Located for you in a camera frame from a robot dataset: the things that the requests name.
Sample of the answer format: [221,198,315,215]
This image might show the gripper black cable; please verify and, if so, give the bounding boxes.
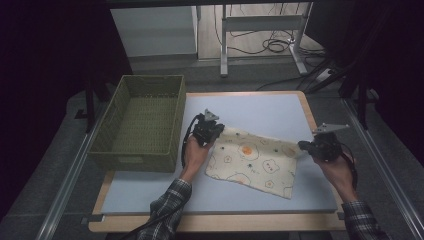
[180,113,205,169]
[339,142,359,190]

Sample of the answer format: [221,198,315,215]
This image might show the white metal desk frame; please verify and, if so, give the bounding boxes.
[219,2,314,78]

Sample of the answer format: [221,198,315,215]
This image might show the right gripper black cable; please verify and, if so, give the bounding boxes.
[339,142,359,190]

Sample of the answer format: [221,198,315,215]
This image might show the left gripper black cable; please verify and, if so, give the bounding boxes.
[180,113,205,169]

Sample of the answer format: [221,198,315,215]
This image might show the dark metal stand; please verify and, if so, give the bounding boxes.
[74,78,101,134]

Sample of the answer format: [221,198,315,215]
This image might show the green woven basket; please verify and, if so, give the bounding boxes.
[87,74,187,174]

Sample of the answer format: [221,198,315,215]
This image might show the person's left hand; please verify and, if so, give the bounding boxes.
[181,134,215,184]

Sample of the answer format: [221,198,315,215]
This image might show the black tripod stand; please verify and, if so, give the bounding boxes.
[304,49,381,131]

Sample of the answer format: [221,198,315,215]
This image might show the aluminium floor rail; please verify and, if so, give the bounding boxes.
[342,98,424,240]
[34,99,113,240]

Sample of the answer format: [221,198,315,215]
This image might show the cream patterned cloth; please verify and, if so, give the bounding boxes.
[204,125,303,200]

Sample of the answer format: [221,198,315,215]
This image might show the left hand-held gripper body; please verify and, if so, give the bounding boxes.
[191,108,224,148]

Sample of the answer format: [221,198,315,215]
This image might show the person's right hand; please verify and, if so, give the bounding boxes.
[312,150,360,203]

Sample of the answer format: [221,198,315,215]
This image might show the white power strip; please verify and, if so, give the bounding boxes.
[314,67,334,84]

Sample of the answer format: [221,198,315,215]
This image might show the coiled black floor cables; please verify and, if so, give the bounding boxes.
[213,3,326,57]

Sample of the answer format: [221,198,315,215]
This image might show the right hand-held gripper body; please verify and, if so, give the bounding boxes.
[309,122,351,163]

